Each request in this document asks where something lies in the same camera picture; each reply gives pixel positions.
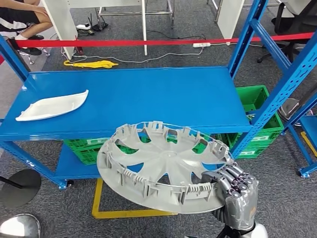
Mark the person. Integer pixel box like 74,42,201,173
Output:
0,0,54,57

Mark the steel table frame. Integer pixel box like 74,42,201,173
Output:
95,0,176,30

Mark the black floor cable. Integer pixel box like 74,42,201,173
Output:
148,29,206,41

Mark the chrome chair base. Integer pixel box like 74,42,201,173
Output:
18,47,51,65

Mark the red barrier tape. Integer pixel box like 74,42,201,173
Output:
0,32,315,65

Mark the white curved car trim part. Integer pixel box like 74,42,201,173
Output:
15,89,89,122

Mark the white floor cable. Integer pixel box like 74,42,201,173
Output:
60,46,204,64

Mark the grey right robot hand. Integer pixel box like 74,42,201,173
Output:
201,162,260,231

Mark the black office chair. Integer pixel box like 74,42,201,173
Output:
257,0,317,64

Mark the chrome round stand base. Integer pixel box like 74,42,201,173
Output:
277,98,301,121

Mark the black cable bundle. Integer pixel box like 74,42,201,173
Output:
84,13,109,35

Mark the black round stand base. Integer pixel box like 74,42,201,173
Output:
0,169,42,208

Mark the grey plastic wheel hubcap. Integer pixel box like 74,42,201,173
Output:
97,120,235,215

